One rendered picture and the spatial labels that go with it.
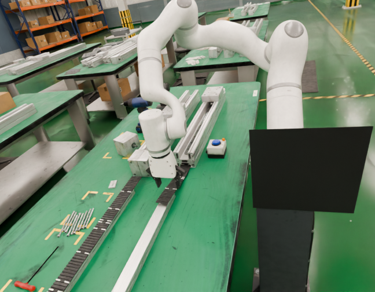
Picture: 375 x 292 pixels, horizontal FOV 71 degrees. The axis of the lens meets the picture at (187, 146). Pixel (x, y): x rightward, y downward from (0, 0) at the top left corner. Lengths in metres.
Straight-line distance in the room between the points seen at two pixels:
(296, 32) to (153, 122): 0.56
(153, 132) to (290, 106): 0.47
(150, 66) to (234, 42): 0.33
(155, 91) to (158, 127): 0.13
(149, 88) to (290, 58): 0.50
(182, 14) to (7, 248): 1.08
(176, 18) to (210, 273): 0.85
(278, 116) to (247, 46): 0.30
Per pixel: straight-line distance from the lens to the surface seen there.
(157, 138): 0.91
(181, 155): 1.25
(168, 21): 1.05
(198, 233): 0.95
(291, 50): 1.01
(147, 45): 1.04
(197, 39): 1.13
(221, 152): 1.24
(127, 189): 1.16
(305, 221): 1.07
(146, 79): 0.97
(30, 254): 1.17
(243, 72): 2.91
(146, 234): 0.96
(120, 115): 3.79
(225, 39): 1.07
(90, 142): 3.13
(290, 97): 0.97
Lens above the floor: 1.50
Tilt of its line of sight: 31 degrees down
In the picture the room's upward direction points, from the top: 11 degrees counter-clockwise
